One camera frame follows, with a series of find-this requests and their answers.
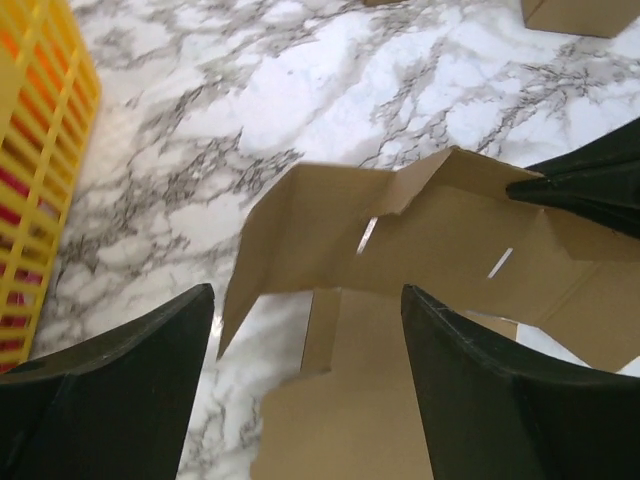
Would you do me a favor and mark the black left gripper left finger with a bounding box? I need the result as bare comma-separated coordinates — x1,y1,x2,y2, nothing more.
1,284,215,480

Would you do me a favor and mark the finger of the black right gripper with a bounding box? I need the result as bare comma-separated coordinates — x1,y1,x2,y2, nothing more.
506,119,640,238

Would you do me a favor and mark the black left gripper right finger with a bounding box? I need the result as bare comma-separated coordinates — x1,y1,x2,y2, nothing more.
401,285,639,479

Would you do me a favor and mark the brown cardboard box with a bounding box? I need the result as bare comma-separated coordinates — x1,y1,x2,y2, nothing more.
220,149,639,479

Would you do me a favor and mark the large folded cardboard box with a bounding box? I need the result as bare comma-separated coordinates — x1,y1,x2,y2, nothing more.
520,0,640,39

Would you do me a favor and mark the small folded cardboard box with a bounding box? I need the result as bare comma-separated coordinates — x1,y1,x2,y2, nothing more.
362,0,403,7

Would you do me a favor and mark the yellow plastic shopping basket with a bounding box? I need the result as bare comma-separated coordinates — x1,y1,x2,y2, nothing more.
1,1,101,372

